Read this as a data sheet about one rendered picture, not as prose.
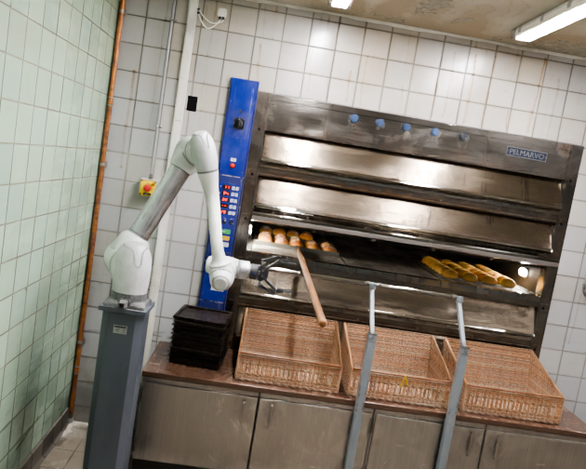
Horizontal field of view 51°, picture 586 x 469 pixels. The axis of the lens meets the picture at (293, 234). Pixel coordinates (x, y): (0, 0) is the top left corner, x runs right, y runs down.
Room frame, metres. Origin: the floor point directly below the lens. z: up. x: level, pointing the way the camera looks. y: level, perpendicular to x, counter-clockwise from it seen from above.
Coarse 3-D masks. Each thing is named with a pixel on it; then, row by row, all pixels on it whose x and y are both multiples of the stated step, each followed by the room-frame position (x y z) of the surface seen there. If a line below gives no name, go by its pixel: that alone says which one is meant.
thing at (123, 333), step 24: (120, 312) 2.57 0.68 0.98; (144, 312) 2.58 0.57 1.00; (120, 336) 2.59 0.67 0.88; (144, 336) 2.69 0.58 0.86; (120, 360) 2.59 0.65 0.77; (96, 384) 2.60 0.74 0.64; (120, 384) 2.59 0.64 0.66; (96, 408) 2.58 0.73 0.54; (120, 408) 2.59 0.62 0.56; (96, 432) 2.58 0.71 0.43; (120, 432) 2.59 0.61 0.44; (96, 456) 2.58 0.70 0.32; (120, 456) 2.60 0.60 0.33
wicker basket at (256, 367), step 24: (264, 312) 3.55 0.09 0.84; (264, 336) 3.52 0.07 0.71; (288, 336) 3.53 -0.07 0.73; (312, 336) 3.54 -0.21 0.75; (336, 336) 3.44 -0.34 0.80; (240, 360) 3.09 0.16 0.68; (264, 360) 3.10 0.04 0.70; (288, 360) 3.10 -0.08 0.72; (312, 360) 3.51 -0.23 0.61; (336, 360) 3.33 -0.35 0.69; (288, 384) 3.11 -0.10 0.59; (312, 384) 3.11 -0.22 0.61; (336, 384) 3.17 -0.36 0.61
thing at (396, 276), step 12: (252, 252) 3.58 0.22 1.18; (264, 252) 3.63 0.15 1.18; (312, 264) 3.60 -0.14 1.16; (324, 264) 3.61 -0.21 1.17; (336, 264) 3.62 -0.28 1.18; (372, 276) 3.63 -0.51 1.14; (384, 276) 3.63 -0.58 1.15; (396, 276) 3.64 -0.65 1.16; (408, 276) 3.64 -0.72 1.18; (420, 276) 3.69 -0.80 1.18; (456, 288) 3.66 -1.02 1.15; (468, 288) 3.66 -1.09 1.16; (480, 288) 3.67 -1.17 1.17; (492, 288) 3.68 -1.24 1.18; (528, 300) 3.69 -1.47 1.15
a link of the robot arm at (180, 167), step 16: (176, 144) 3.00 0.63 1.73; (176, 160) 2.90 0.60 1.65; (176, 176) 2.90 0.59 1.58; (160, 192) 2.88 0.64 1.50; (176, 192) 2.91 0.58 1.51; (144, 208) 2.87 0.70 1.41; (160, 208) 2.87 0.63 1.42; (144, 224) 2.84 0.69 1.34; (128, 240) 2.80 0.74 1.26; (144, 240) 2.85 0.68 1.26; (112, 256) 2.74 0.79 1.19
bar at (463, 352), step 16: (288, 272) 3.22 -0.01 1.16; (384, 288) 3.26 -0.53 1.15; (400, 288) 3.26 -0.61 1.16; (416, 288) 3.27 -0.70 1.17; (368, 336) 3.03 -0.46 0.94; (464, 336) 3.12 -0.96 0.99; (368, 352) 3.02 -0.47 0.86; (464, 352) 3.05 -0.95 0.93; (368, 368) 3.02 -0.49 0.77; (464, 368) 3.05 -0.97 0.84; (448, 416) 3.05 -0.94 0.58; (352, 432) 3.02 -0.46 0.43; (448, 432) 3.05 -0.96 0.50; (352, 448) 3.02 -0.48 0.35; (448, 448) 3.05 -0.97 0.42; (352, 464) 3.02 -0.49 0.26
